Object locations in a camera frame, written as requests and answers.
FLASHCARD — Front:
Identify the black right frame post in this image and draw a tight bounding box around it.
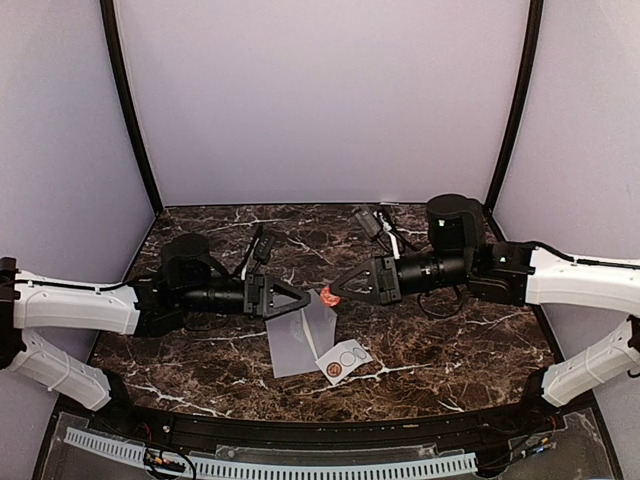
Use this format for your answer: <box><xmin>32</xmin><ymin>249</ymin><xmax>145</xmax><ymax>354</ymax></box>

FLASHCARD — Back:
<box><xmin>484</xmin><ymin>0</ymin><xmax>544</xmax><ymax>217</ymax></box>

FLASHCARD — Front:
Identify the grey envelope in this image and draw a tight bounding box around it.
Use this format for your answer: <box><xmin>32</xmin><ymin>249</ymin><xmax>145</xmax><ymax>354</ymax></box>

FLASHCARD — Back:
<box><xmin>266</xmin><ymin>290</ymin><xmax>337</xmax><ymax>378</ymax></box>

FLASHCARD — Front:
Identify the black left frame post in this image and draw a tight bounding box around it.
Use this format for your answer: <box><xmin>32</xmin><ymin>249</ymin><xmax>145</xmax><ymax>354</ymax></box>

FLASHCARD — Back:
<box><xmin>99</xmin><ymin>0</ymin><xmax>164</xmax><ymax>217</ymax></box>

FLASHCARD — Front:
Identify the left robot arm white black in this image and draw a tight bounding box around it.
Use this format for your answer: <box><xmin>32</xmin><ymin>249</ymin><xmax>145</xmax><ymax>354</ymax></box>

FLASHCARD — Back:
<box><xmin>1</xmin><ymin>233</ymin><xmax>311</xmax><ymax>436</ymax></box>

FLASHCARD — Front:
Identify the brown round seal sticker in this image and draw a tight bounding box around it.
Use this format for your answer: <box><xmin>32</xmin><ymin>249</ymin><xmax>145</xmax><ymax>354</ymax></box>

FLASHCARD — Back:
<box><xmin>325</xmin><ymin>362</ymin><xmax>343</xmax><ymax>378</ymax></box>

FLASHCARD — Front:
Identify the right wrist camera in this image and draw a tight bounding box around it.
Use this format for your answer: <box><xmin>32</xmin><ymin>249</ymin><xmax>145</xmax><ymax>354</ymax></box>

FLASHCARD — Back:
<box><xmin>352</xmin><ymin>205</ymin><xmax>411</xmax><ymax>261</ymax></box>

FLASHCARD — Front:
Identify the red round seal sticker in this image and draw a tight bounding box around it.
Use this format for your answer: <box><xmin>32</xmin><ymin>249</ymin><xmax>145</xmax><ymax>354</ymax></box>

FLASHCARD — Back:
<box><xmin>320</xmin><ymin>286</ymin><xmax>341</xmax><ymax>307</ymax></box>

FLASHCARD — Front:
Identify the black front rail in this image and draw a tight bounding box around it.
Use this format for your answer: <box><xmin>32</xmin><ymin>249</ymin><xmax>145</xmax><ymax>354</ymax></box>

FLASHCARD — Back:
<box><xmin>90</xmin><ymin>404</ymin><xmax>552</xmax><ymax>451</ymax></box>

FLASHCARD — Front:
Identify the beige lined letter paper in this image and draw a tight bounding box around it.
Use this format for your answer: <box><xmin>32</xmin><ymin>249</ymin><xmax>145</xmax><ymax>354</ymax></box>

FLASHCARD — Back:
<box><xmin>302</xmin><ymin>317</ymin><xmax>319</xmax><ymax>360</ymax></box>

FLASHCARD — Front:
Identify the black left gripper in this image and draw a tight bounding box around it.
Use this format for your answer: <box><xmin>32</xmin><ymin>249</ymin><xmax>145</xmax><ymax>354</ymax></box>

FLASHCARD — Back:
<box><xmin>177</xmin><ymin>271</ymin><xmax>311</xmax><ymax>320</ymax></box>

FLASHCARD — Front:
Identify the wax seal sticker sheet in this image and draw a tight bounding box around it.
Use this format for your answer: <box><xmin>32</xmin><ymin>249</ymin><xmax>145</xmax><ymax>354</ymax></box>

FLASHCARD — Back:
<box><xmin>316</xmin><ymin>339</ymin><xmax>372</xmax><ymax>386</ymax></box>

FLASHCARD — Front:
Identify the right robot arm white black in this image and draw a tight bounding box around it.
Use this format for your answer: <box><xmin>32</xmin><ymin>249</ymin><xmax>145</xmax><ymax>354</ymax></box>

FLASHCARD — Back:
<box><xmin>329</xmin><ymin>194</ymin><xmax>639</xmax><ymax>434</ymax></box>

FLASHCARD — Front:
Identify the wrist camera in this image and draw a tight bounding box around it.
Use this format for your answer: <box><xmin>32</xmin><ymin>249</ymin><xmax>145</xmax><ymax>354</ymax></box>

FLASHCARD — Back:
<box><xmin>240</xmin><ymin>225</ymin><xmax>276</xmax><ymax>279</ymax></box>
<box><xmin>352</xmin><ymin>205</ymin><xmax>411</xmax><ymax>261</ymax></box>

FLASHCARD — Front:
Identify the white slotted cable duct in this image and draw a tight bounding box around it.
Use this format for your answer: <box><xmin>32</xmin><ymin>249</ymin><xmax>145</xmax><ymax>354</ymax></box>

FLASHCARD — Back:
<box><xmin>63</xmin><ymin>427</ymin><xmax>477</xmax><ymax>479</ymax></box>

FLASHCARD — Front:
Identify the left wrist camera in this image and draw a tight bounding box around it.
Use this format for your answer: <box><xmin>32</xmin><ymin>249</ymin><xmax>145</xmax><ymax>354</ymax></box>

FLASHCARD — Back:
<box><xmin>240</xmin><ymin>225</ymin><xmax>276</xmax><ymax>279</ymax></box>

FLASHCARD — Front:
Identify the black frame post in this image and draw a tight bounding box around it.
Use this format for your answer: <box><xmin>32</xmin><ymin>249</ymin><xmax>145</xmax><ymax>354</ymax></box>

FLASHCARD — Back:
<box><xmin>484</xmin><ymin>0</ymin><xmax>544</xmax><ymax>217</ymax></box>
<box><xmin>99</xmin><ymin>0</ymin><xmax>164</xmax><ymax>217</ymax></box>

